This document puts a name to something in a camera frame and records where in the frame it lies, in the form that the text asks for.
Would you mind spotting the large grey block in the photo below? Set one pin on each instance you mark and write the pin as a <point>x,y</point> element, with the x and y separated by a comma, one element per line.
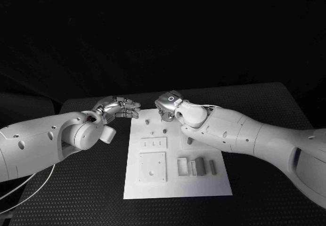
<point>199,166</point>

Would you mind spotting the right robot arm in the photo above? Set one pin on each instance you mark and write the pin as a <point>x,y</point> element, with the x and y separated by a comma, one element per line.
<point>254,137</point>

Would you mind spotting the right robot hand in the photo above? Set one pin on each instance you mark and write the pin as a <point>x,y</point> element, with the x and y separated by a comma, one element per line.
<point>166,103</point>

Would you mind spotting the white task board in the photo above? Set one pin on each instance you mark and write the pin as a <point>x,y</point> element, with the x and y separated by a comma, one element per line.
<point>157,187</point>

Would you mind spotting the thin grey block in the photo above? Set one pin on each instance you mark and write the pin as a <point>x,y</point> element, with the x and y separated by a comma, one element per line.
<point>212,167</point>

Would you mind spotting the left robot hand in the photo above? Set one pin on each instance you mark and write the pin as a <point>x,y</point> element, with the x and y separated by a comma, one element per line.
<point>111,106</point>

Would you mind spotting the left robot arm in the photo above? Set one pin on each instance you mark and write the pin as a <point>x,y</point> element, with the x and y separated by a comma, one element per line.
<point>38,146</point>

